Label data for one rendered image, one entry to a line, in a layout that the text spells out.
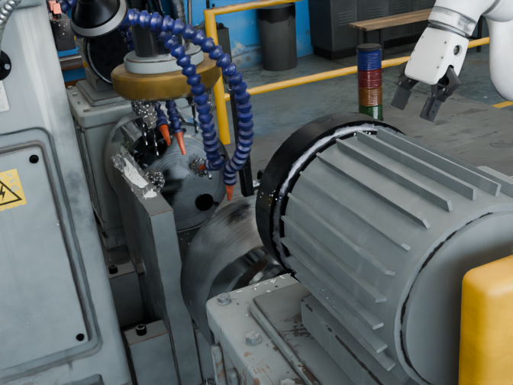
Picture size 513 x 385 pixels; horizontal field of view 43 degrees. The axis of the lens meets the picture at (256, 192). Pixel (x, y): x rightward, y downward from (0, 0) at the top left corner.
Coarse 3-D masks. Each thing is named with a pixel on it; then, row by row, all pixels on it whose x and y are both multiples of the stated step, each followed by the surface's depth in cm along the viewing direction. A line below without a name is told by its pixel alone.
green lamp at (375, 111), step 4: (380, 104) 161; (360, 108) 162; (364, 108) 161; (368, 108) 160; (372, 108) 160; (376, 108) 160; (380, 108) 161; (360, 112) 162; (364, 112) 161; (368, 112) 161; (372, 112) 161; (376, 112) 161; (380, 112) 162; (372, 116) 161; (376, 116) 161; (380, 116) 162; (380, 120) 162
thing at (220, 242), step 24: (216, 216) 95; (240, 216) 92; (192, 240) 96; (216, 240) 91; (240, 240) 88; (192, 264) 93; (216, 264) 88; (240, 264) 84; (264, 264) 83; (192, 288) 92; (216, 288) 86; (192, 312) 94
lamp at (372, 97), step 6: (360, 90) 160; (366, 90) 159; (372, 90) 158; (378, 90) 159; (360, 96) 160; (366, 96) 159; (372, 96) 159; (378, 96) 159; (360, 102) 161; (366, 102) 160; (372, 102) 160; (378, 102) 160
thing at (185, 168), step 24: (120, 120) 146; (168, 120) 136; (192, 120) 140; (120, 144) 138; (192, 144) 137; (144, 168) 135; (168, 168) 137; (192, 168) 138; (168, 192) 139; (192, 192) 141; (216, 192) 144; (192, 216) 143
